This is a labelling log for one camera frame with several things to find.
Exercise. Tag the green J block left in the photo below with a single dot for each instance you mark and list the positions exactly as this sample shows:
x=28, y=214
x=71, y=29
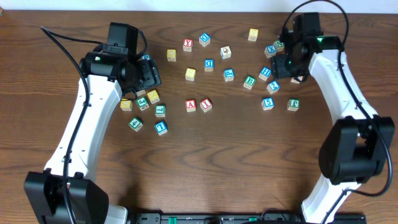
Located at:
x=142, y=103

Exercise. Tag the blue D block top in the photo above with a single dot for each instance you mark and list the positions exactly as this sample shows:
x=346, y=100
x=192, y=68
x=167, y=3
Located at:
x=204, y=39

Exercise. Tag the red Y block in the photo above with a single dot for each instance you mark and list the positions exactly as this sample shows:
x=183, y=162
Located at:
x=187, y=45

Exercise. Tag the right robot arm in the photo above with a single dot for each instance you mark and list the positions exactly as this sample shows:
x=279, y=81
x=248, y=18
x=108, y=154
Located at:
x=357, y=147

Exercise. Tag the green j block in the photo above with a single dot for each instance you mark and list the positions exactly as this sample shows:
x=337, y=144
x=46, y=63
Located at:
x=142, y=103
x=293, y=104

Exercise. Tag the blue L block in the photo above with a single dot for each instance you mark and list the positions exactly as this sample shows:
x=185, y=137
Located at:
x=161, y=128

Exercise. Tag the blue p block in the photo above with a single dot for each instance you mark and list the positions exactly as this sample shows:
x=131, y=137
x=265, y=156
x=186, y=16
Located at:
x=146, y=57
x=228, y=75

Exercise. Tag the red A block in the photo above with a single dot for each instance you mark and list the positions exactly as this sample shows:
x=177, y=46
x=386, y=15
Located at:
x=190, y=105

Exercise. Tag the white picture block centre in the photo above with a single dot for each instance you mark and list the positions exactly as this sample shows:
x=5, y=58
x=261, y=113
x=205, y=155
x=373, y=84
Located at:
x=225, y=52

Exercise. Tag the blue d block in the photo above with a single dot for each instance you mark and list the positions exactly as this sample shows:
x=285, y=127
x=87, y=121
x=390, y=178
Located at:
x=204, y=39
x=209, y=65

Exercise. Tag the green R block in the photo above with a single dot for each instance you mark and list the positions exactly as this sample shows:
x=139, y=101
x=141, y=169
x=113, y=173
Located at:
x=139, y=93

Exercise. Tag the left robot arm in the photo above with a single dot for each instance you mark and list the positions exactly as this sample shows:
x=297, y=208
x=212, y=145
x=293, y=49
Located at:
x=66, y=192

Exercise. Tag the blue H block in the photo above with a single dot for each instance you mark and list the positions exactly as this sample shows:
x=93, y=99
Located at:
x=265, y=73

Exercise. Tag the green J block right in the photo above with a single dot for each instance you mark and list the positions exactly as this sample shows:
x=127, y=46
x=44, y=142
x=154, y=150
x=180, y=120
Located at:
x=293, y=104

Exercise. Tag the blue P block centre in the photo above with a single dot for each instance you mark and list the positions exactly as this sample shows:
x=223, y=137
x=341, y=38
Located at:
x=228, y=75

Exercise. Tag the green N block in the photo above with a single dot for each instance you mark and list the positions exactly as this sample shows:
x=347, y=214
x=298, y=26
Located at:
x=279, y=46

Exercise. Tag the yellow block left middle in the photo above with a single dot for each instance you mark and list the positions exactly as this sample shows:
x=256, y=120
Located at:
x=153, y=96

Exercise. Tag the blue P block left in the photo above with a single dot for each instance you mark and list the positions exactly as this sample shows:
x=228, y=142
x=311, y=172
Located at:
x=146, y=57

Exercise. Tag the blue X block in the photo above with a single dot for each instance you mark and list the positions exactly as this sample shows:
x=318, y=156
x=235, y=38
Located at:
x=270, y=51

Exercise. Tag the yellow block top centre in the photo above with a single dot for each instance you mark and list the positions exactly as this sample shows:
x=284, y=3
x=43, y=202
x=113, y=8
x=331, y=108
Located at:
x=171, y=55

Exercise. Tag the blue 5 block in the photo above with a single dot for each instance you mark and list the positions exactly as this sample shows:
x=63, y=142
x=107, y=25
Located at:
x=267, y=103

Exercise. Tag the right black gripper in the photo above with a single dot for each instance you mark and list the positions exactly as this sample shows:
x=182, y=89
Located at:
x=279, y=70

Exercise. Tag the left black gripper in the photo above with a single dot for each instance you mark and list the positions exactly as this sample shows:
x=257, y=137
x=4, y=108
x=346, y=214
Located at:
x=151, y=76

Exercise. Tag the yellow block lower left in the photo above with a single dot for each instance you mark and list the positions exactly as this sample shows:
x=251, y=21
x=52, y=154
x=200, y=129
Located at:
x=126, y=105

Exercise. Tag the red I block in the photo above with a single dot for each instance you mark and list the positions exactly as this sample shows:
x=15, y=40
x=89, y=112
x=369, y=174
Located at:
x=206, y=105

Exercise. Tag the green 7 block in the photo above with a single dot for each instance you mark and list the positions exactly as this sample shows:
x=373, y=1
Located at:
x=160, y=111

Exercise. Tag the white block right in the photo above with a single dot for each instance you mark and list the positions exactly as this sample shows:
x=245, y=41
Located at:
x=296, y=80

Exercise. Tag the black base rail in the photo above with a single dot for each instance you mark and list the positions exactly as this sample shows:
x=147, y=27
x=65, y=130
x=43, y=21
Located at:
x=269, y=217

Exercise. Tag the yellow block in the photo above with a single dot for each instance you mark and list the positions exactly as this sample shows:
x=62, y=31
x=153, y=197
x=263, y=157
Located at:
x=190, y=74
x=153, y=96
x=253, y=34
x=171, y=55
x=126, y=105

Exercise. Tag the yellow block top right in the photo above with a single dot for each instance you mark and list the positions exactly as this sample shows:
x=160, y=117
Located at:
x=253, y=34

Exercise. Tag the green B block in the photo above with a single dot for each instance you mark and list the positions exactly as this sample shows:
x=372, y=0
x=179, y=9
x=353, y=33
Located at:
x=249, y=82

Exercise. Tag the blue D block middle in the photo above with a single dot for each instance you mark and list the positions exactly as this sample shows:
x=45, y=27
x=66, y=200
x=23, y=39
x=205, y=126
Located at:
x=209, y=65

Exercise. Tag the blue 2 block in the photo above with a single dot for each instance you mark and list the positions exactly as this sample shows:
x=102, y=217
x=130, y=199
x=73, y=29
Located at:
x=273, y=87

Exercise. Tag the green 4 block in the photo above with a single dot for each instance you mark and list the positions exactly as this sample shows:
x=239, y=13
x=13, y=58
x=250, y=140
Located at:
x=136, y=124

